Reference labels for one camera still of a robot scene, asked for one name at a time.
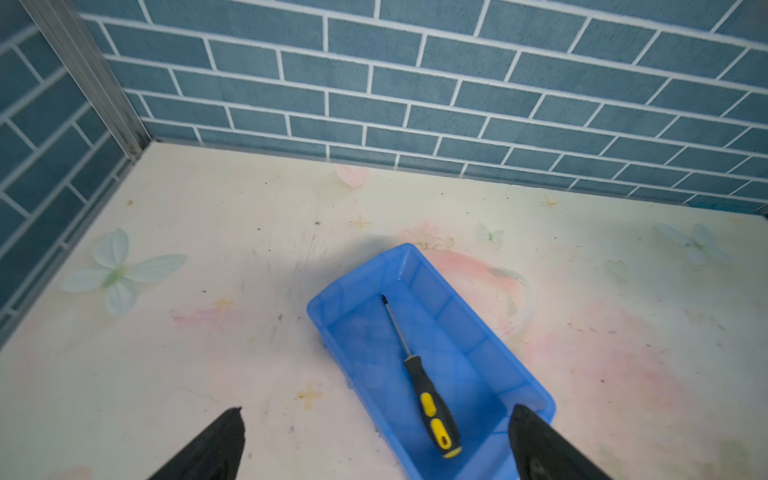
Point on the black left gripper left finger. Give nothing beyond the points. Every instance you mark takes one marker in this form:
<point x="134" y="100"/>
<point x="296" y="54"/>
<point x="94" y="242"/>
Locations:
<point x="215" y="453"/>

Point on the aluminium corner post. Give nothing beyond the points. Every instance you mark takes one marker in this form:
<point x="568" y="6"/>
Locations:
<point x="70" y="39"/>

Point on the blue plastic bin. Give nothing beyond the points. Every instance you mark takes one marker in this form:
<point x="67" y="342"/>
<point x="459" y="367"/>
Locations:
<point x="399" y="299"/>

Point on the black and yellow screwdriver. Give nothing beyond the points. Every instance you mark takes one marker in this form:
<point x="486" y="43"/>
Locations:
<point x="435" y="414"/>

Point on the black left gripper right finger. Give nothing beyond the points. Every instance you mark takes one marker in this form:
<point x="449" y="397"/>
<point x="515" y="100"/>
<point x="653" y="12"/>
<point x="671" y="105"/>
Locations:
<point x="540" y="452"/>

